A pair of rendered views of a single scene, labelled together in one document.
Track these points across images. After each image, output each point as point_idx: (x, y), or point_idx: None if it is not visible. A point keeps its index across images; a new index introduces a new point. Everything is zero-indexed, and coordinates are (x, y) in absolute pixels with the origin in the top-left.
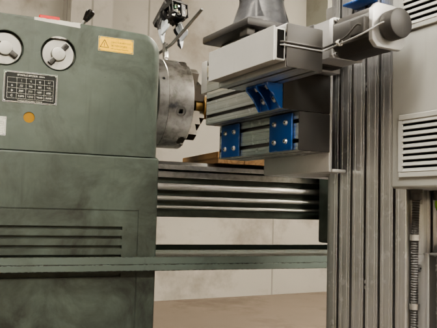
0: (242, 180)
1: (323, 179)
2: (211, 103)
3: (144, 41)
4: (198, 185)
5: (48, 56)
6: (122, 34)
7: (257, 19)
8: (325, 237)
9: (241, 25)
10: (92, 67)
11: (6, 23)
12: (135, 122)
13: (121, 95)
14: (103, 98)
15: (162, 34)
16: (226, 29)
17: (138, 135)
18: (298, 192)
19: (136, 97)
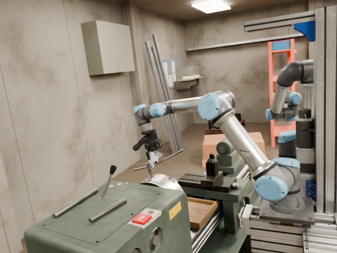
0: (203, 227)
1: (226, 206)
2: (256, 242)
3: (183, 198)
4: (193, 245)
5: (150, 245)
6: (176, 201)
7: (314, 218)
8: (230, 232)
9: (308, 224)
10: (169, 233)
11: (131, 246)
12: (186, 246)
13: (180, 237)
14: (175, 246)
15: (152, 162)
16: (289, 220)
17: (188, 252)
18: (217, 216)
19: (185, 232)
